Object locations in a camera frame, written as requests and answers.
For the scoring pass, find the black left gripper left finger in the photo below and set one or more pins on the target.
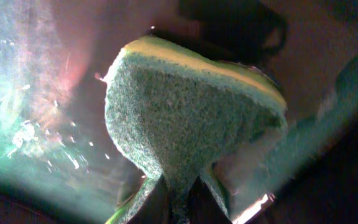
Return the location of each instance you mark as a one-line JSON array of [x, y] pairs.
[[151, 204]]

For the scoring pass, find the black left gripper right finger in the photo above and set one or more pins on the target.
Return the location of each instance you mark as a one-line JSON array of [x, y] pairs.
[[202, 206]]

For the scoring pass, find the green yellow scrub sponge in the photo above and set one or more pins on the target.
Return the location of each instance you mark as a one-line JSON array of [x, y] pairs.
[[173, 112]]

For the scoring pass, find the dark green rectangular tray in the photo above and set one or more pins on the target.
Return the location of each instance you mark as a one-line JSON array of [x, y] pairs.
[[55, 151]]

